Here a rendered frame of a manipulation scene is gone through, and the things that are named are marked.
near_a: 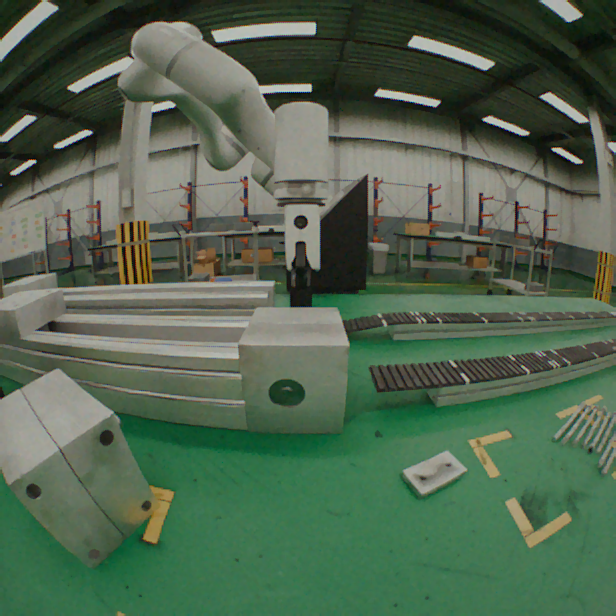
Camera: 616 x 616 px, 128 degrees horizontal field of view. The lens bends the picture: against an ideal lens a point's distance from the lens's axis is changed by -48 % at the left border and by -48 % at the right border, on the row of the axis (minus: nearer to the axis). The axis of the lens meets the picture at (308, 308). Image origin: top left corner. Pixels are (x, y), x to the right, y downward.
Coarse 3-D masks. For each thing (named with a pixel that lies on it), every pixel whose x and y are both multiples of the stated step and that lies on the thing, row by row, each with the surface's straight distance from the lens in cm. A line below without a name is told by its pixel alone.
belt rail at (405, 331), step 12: (612, 312) 109; (408, 324) 49; (420, 324) 50; (432, 324) 51; (444, 324) 52; (456, 324) 53; (468, 324) 54; (480, 324) 56; (492, 324) 58; (504, 324) 60; (516, 324) 62; (528, 324) 65; (540, 324) 68; (552, 324) 73; (564, 324) 77; (576, 324) 82; (588, 324) 87; (600, 324) 94; (612, 324) 103; (396, 336) 49; (408, 336) 50; (420, 336) 50; (432, 336) 51; (444, 336) 53; (456, 336) 54; (468, 336) 55; (480, 336) 57
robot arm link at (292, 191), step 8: (280, 184) 43; (288, 184) 42; (296, 184) 42; (304, 184) 42; (312, 184) 42; (320, 184) 43; (328, 184) 45; (280, 192) 43; (288, 192) 42; (296, 192) 42; (304, 192) 41; (312, 192) 42; (320, 192) 43; (328, 192) 45; (280, 200) 48; (288, 200) 43; (296, 200) 42; (304, 200) 42; (312, 200) 43; (320, 200) 44
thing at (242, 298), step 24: (72, 288) 74; (96, 288) 66; (120, 288) 61; (144, 288) 57; (168, 288) 55; (192, 288) 52; (216, 288) 51; (240, 288) 50; (264, 288) 49; (72, 312) 62; (96, 312) 57; (120, 312) 53; (144, 312) 50; (168, 312) 47; (192, 312) 46; (216, 312) 44; (240, 312) 43
